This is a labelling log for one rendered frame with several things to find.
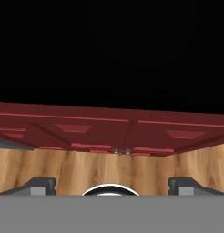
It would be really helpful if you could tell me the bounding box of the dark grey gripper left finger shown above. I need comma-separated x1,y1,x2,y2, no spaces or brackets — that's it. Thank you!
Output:
0,177,57,197

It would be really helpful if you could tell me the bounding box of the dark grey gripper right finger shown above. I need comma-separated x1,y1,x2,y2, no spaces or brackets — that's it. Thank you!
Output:
168,177,224,197

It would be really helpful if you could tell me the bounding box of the red cupboard door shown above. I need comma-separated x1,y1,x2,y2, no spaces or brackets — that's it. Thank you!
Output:
123,119,224,157
27,118,132,155

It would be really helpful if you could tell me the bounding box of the grey appliance front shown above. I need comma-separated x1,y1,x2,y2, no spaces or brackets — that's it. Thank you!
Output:
0,138,35,151

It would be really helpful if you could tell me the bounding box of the red drawer front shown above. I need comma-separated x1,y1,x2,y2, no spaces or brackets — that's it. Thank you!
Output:
0,127,36,149

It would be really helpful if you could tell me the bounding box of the white and black round object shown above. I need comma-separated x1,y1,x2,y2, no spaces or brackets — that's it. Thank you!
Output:
82,183,140,197

